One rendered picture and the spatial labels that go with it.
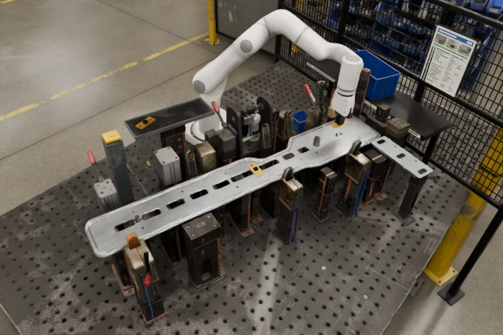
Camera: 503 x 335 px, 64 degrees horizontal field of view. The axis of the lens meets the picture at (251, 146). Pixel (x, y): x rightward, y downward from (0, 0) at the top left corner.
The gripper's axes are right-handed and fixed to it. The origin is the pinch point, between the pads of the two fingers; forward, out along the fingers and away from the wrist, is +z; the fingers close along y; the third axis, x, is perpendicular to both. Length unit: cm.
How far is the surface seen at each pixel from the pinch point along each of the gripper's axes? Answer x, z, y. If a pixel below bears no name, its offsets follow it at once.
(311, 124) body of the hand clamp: -2.6, 11.8, -15.7
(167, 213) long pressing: -89, 10, 3
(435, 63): 54, -17, 5
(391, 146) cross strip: 16.4, 9.5, 19.6
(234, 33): 107, 87, -272
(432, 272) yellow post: 58, 108, 48
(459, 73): 54, -18, 18
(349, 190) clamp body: -6.9, 25.1, 20.6
